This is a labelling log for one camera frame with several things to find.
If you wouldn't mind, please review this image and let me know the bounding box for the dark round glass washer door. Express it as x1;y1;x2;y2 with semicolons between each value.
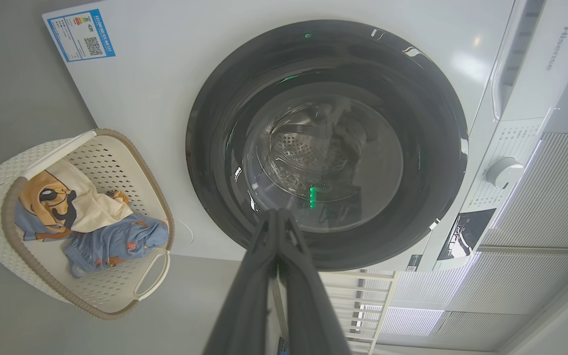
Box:
185;20;469;272

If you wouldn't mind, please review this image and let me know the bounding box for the stainless steel washing machine drum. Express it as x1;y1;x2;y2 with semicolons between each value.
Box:
264;101;369;194

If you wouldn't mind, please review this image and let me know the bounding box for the round white filter cover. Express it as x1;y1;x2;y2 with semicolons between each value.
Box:
176;219;195;245

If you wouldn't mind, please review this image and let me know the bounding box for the white round control knob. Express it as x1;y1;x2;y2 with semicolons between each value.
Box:
486;157;525;189

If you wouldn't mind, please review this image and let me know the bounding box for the white front-load washing machine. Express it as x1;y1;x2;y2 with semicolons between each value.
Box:
42;0;568;273

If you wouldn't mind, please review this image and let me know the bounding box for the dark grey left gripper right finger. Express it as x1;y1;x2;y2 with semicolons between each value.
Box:
277;210;353;355

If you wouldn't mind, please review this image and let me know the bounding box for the cream perforated laundry basket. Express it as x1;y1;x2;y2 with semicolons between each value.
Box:
0;129;175;320

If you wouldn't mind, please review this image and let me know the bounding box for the blue energy label sticker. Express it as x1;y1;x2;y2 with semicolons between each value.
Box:
47;9;116;63

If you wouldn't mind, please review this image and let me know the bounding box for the white detergent drawer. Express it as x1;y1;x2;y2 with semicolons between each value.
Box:
491;0;568;121

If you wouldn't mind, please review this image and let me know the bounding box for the white metal railing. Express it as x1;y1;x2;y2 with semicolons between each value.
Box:
272;270;398;355

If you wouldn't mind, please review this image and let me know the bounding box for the black washing machine control panel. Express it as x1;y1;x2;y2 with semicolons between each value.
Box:
437;208;497;261

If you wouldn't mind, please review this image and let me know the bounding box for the cream orange cartoon garment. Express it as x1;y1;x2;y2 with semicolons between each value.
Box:
15;160;134;242

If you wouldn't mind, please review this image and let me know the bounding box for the blue printed garment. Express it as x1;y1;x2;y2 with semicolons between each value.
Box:
62;213;170;278

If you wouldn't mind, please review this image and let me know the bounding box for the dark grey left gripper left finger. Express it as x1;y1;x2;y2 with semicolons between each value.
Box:
203;210;280;355

